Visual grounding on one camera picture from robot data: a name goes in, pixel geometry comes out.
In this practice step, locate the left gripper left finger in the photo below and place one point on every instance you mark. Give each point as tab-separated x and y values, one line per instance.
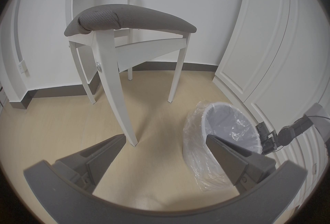
103	158

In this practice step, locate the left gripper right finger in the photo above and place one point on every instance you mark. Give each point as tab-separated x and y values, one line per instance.
229	158

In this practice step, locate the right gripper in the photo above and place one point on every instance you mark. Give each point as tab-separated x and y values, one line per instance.
270	146

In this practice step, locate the clear plastic bag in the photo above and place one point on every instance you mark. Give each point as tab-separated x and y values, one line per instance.
193	145

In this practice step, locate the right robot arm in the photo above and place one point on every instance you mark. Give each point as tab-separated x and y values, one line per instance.
296	130

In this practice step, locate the white trash bin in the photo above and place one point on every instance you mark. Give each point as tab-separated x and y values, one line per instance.
226	119

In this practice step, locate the white wardrobe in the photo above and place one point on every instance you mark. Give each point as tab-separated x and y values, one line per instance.
270	37

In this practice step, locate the white chair grey cushions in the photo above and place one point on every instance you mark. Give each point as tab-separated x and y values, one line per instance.
129	19

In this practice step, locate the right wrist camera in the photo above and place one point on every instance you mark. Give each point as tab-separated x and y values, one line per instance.
262	129

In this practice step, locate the white wall socket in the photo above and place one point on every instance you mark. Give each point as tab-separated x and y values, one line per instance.
22	67

